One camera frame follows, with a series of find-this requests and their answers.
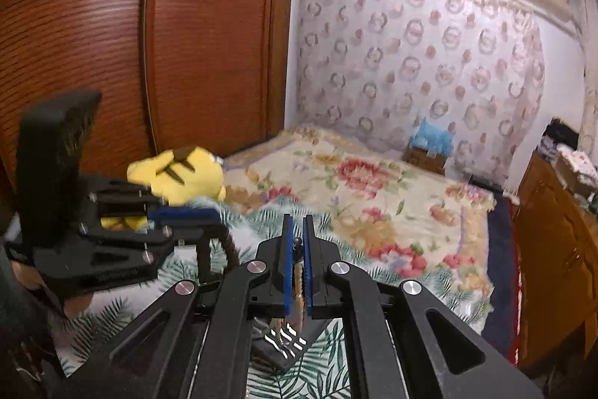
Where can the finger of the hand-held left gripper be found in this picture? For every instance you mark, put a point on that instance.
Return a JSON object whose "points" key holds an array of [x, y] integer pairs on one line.
{"points": [[187, 216], [187, 234]]}

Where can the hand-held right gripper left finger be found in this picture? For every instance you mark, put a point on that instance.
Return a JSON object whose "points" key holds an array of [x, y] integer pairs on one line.
{"points": [[288, 277]]}

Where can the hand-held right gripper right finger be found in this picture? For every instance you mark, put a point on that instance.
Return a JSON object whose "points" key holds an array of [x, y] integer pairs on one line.
{"points": [[308, 277]]}

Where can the black square box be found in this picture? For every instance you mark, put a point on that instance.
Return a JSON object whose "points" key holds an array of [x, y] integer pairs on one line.
{"points": [[280, 357]]}

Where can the person's left hand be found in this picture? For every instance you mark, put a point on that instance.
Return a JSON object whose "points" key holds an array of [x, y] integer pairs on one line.
{"points": [[74, 308]]}

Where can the yellow plush toy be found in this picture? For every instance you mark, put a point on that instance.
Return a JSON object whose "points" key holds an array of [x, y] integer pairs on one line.
{"points": [[187, 175]]}

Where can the leaf print tablecloth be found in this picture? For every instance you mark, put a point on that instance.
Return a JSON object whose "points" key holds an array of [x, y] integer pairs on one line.
{"points": [[317, 371]]}

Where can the floral blanket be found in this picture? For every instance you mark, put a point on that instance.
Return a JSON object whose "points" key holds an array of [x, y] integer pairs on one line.
{"points": [[373, 203]]}

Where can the small wooden box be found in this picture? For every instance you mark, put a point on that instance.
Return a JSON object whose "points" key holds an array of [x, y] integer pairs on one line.
{"points": [[423, 161]]}

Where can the wooden louvered wardrobe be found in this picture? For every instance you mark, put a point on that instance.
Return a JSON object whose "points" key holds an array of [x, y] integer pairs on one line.
{"points": [[140, 30]]}

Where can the blue plush bag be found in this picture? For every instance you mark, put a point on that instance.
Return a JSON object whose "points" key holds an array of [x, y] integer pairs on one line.
{"points": [[432, 137]]}

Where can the navy rug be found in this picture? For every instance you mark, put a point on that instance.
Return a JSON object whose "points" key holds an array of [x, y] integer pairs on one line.
{"points": [[500, 287]]}

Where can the wooden cabinet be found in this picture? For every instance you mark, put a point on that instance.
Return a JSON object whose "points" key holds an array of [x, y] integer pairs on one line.
{"points": [[556, 268]]}

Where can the pile of dark clothes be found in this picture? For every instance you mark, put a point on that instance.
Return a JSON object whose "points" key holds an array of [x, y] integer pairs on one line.
{"points": [[558, 137]]}

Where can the cream tied curtain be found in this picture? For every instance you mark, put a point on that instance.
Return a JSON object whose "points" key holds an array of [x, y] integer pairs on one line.
{"points": [[587, 62]]}

